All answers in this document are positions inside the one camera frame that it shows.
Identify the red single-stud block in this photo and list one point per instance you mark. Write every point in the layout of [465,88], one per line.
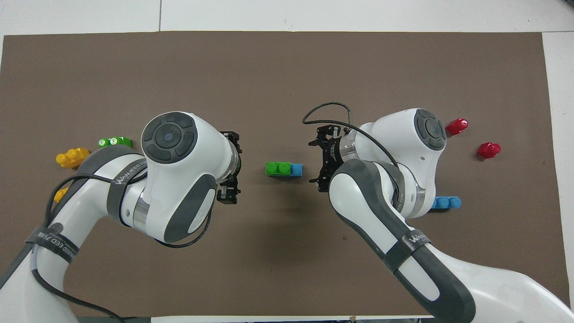
[456,127]
[488,150]

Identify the yellow two-stud block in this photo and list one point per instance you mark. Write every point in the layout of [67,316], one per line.
[60,195]
[71,158]

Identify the plain green two-stud block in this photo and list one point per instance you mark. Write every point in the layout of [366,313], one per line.
[278,168]

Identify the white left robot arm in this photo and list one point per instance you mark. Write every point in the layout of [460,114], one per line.
[179,179]

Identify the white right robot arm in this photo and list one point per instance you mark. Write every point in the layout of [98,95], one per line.
[403,148]

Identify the brown table mat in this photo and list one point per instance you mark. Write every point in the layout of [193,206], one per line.
[269,67]

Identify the blue three-stud block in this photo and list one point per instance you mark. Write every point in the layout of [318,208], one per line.
[296,170]
[448,203]

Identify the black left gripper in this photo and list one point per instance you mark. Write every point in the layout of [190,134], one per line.
[240,161]

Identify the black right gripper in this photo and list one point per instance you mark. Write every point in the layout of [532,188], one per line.
[332,154]

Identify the green block with printed studs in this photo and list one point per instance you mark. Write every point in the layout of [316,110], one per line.
[115,142]

